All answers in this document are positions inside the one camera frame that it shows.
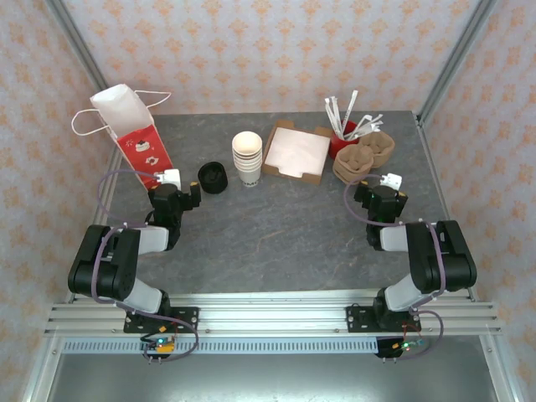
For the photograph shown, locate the brown pulp cup carrier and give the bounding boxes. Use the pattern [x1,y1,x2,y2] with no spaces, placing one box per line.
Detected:
[333,131,396,179]

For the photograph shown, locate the red white paper gift bag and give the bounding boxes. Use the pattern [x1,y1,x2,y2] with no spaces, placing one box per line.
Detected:
[70,83,175,193]

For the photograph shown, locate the stack of brown pulp carriers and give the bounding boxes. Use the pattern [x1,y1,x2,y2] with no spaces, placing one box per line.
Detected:
[332,137,396,186]

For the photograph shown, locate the stack of black cup lids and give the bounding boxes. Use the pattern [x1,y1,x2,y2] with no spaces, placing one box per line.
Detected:
[197,161,229,194]

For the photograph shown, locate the brown cardboard napkin tray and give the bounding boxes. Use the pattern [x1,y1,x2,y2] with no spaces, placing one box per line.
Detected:
[261,120,334,186]

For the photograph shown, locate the red straw holder cup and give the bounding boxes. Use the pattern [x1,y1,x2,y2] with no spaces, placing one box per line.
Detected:
[328,120,360,161]

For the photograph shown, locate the stack of white paper cups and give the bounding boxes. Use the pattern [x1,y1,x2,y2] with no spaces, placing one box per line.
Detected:
[231,131,264,189]

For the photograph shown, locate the white paper-wrapped straw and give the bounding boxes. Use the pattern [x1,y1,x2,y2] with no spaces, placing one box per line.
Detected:
[329,95,345,139]
[324,97,343,139]
[351,116,384,140]
[342,89,360,137]
[347,113,374,139]

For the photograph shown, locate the small green circuit board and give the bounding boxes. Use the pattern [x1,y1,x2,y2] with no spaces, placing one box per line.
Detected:
[140,334,177,355]
[391,338,427,353]

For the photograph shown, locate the grey sheet metal panel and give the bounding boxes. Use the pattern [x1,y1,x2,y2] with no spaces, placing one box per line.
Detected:
[45,353,502,402]

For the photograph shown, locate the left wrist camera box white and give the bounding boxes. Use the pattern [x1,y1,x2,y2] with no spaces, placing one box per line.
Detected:
[158,167,184,189]

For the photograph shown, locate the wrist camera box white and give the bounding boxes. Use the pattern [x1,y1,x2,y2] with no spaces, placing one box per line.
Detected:
[158,167,184,189]
[379,173,404,192]

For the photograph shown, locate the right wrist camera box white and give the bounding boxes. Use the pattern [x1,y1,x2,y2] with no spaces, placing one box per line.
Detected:
[379,173,404,192]

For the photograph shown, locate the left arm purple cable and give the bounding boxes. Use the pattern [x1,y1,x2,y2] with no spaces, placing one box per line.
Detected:
[90,168,200,363]

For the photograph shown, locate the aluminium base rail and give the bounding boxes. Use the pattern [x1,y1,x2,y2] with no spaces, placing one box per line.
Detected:
[44,291,503,337]

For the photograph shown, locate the aluminium frame post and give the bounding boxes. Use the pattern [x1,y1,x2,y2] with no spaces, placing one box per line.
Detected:
[44,0,112,91]
[416,0,500,126]

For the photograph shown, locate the slotted white cable duct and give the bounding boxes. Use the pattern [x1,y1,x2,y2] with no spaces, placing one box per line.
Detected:
[62,339,380,356]

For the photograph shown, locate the aluminium frame leg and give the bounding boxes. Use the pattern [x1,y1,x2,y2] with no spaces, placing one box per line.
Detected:
[20,334,64,402]
[479,334,520,402]

